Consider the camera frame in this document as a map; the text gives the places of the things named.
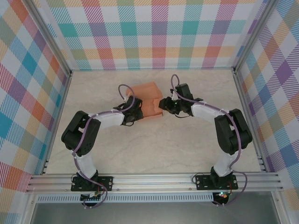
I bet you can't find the orange paper box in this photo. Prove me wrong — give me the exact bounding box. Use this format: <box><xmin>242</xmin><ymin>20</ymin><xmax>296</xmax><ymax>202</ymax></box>
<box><xmin>126</xmin><ymin>81</ymin><xmax>164</xmax><ymax>121</ymax></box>

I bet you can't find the grey metal panel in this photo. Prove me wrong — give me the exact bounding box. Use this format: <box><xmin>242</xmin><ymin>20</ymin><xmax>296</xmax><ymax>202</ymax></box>
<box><xmin>30</xmin><ymin>202</ymin><xmax>282</xmax><ymax>224</ymax></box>

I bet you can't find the right aluminium floor rail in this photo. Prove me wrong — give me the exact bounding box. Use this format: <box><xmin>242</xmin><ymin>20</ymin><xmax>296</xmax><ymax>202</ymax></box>
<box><xmin>233</xmin><ymin>70</ymin><xmax>267</xmax><ymax>173</ymax></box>

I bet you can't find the aluminium floor rail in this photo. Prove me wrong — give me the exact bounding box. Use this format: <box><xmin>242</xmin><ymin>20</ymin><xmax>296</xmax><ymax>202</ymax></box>
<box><xmin>233</xmin><ymin>70</ymin><xmax>267</xmax><ymax>173</ymax></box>
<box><xmin>41</xmin><ymin>71</ymin><xmax>73</xmax><ymax>175</ymax></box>

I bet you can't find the aluminium mounting rail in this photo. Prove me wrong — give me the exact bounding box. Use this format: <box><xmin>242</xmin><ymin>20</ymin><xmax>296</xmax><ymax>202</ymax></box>
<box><xmin>25</xmin><ymin>172</ymin><xmax>284</xmax><ymax>193</ymax></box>

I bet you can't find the left aluminium floor rail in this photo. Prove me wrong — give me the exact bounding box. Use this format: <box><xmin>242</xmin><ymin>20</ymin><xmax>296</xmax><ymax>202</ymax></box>
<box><xmin>41</xmin><ymin>71</ymin><xmax>73</xmax><ymax>175</ymax></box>

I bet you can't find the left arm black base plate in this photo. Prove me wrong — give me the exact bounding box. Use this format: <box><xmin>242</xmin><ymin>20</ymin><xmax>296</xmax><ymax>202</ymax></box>
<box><xmin>71</xmin><ymin>176</ymin><xmax>114</xmax><ymax>192</ymax></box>

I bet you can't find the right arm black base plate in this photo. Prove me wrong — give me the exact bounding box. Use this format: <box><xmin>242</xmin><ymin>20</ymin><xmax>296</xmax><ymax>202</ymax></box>
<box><xmin>195</xmin><ymin>174</ymin><xmax>238</xmax><ymax>191</ymax></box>

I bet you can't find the slotted grey cable duct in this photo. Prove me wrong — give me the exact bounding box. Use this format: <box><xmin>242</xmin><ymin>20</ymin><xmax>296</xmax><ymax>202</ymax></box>
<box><xmin>36</xmin><ymin>194</ymin><xmax>215</xmax><ymax>203</ymax></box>

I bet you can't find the right aluminium frame post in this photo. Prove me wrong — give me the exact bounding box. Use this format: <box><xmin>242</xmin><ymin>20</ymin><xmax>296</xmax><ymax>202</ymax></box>
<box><xmin>233</xmin><ymin>0</ymin><xmax>280</xmax><ymax>74</ymax></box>

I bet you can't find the aluminium frame post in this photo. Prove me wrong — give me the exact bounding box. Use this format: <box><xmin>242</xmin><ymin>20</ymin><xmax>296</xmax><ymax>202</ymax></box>
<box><xmin>233</xmin><ymin>0</ymin><xmax>280</xmax><ymax>74</ymax></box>
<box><xmin>23</xmin><ymin>0</ymin><xmax>73</xmax><ymax>77</ymax></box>

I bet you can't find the left aluminium frame post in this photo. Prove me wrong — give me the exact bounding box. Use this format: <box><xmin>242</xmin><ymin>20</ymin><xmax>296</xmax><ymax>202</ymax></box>
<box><xmin>23</xmin><ymin>0</ymin><xmax>73</xmax><ymax>77</ymax></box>

